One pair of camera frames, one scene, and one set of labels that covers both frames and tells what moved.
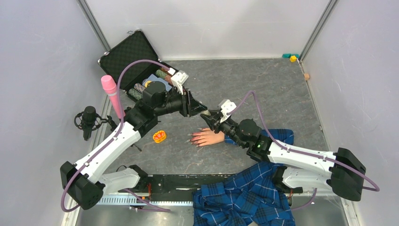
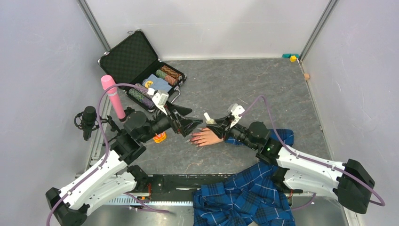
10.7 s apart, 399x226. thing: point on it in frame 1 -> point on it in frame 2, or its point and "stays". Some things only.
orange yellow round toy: [159, 136] stays
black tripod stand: [110, 122] stays
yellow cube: [293, 58] stays
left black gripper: [190, 106] -> [184, 126]
